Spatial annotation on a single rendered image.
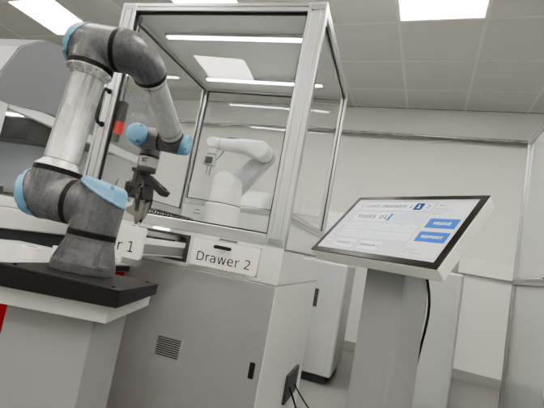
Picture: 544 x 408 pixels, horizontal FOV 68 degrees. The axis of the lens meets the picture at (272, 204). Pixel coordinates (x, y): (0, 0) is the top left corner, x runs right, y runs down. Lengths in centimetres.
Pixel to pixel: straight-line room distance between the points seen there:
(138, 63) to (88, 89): 15
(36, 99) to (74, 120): 118
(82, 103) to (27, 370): 64
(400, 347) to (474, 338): 337
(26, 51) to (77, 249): 143
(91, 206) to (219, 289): 77
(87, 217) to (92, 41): 46
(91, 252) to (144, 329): 85
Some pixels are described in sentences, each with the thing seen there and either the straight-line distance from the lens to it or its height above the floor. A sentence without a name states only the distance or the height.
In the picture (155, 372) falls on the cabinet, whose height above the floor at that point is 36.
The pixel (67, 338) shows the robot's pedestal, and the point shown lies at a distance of 102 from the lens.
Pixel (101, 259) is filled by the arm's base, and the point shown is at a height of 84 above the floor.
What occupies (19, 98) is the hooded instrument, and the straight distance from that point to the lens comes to 227.
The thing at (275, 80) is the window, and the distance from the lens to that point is 179.
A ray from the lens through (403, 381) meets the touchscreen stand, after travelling 139.
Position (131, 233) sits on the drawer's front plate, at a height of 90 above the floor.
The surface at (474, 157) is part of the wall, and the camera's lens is 483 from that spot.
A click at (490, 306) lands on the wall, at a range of 467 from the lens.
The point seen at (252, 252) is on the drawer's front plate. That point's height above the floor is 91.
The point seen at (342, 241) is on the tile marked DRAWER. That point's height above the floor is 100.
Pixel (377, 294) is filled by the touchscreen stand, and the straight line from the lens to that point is 137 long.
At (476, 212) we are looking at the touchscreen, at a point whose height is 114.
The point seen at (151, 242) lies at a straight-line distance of 152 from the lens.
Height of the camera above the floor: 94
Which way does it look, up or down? 6 degrees up
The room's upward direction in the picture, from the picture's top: 10 degrees clockwise
